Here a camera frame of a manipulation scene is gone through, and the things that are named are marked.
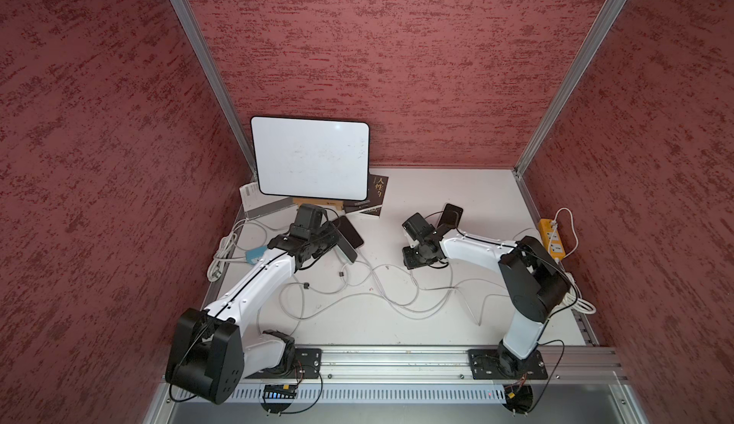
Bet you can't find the pink case phone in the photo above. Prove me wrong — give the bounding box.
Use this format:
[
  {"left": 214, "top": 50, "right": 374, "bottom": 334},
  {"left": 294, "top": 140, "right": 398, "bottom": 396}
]
[
  {"left": 438, "top": 203, "right": 464, "bottom": 229},
  {"left": 333, "top": 216, "right": 364, "bottom": 249}
]

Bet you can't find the white charging cable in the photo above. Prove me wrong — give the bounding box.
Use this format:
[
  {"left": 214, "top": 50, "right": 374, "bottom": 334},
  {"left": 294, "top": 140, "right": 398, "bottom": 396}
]
[
  {"left": 254, "top": 251, "right": 425, "bottom": 336},
  {"left": 366, "top": 248, "right": 506, "bottom": 328}
]

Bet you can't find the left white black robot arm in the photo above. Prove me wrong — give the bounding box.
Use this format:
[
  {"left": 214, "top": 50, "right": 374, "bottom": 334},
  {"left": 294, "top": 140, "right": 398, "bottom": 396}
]
[{"left": 164, "top": 204, "right": 364, "bottom": 404}]

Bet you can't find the wooden board stand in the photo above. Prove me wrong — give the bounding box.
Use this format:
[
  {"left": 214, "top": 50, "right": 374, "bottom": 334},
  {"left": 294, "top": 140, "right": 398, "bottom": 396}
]
[{"left": 292, "top": 198, "right": 344, "bottom": 211}]

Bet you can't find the grey flat box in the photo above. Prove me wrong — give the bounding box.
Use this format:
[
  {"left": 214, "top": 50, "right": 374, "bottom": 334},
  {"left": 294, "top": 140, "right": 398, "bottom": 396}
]
[{"left": 239, "top": 182, "right": 294, "bottom": 219}]

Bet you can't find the teal small object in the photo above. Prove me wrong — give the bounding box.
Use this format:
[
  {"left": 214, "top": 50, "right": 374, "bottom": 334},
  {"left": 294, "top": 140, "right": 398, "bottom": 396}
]
[{"left": 245, "top": 245, "right": 269, "bottom": 265}]

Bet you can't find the dark book chinese title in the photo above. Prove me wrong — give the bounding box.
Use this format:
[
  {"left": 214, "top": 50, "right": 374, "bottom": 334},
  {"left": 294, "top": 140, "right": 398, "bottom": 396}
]
[{"left": 343, "top": 175, "right": 389, "bottom": 217}]

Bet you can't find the yellow power strip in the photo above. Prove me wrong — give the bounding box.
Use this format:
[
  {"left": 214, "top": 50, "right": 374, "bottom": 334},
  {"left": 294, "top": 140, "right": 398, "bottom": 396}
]
[{"left": 538, "top": 219, "right": 567, "bottom": 262}]

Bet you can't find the white board black frame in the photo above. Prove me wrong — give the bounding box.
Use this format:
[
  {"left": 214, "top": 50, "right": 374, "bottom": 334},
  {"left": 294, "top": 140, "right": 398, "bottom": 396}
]
[{"left": 250, "top": 116, "right": 370, "bottom": 201}]

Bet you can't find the white bundled cable left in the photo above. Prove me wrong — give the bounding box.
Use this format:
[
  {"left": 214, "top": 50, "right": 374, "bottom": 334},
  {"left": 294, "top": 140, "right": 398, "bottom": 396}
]
[{"left": 205, "top": 216, "right": 271, "bottom": 282}]

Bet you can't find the white power strip cord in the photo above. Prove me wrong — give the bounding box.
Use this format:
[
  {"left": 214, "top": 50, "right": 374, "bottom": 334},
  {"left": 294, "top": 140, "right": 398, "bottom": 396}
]
[{"left": 512, "top": 206, "right": 598, "bottom": 317}]

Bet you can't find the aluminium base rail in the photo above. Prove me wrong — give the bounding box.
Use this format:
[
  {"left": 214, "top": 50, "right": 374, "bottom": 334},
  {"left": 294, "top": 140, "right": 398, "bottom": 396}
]
[{"left": 162, "top": 344, "right": 629, "bottom": 385}]

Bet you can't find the left aluminium corner post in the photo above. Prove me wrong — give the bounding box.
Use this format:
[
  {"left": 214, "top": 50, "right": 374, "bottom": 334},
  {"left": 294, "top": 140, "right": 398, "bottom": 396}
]
[{"left": 169, "top": 0, "right": 257, "bottom": 179}]

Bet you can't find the aluminium corner post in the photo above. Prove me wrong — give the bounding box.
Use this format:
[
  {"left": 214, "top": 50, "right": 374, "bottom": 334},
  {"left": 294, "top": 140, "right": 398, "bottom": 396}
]
[
  {"left": 513, "top": 0, "right": 628, "bottom": 182},
  {"left": 169, "top": 0, "right": 257, "bottom": 179}
]

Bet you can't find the right aluminium corner post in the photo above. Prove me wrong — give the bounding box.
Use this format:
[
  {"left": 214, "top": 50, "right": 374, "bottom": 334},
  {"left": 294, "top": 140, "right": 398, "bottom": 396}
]
[{"left": 513, "top": 0, "right": 628, "bottom": 182}]

